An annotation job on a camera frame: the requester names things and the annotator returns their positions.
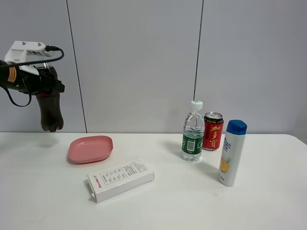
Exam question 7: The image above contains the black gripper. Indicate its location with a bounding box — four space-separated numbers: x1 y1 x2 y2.
17 68 65 95

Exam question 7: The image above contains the cola bottle yellow cap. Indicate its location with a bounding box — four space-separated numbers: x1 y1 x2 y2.
35 63 64 132

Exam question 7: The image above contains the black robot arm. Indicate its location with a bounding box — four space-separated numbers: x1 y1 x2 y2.
0 65 65 95

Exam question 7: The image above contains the pink plastic dish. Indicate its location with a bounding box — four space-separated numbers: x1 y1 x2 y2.
68 135 113 164

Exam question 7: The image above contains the white cardboard box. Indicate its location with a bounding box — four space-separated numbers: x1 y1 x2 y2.
87 159 155 203

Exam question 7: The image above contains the water bottle green label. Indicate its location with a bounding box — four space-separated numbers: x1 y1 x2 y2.
181 100 205 163

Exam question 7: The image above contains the red herbal tea can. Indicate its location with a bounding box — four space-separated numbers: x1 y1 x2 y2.
202 112 224 150

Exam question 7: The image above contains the white shampoo bottle blue cap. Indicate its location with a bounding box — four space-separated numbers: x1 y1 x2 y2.
219 120 247 186

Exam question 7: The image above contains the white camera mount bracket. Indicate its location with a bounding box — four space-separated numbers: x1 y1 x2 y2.
4 41 52 63

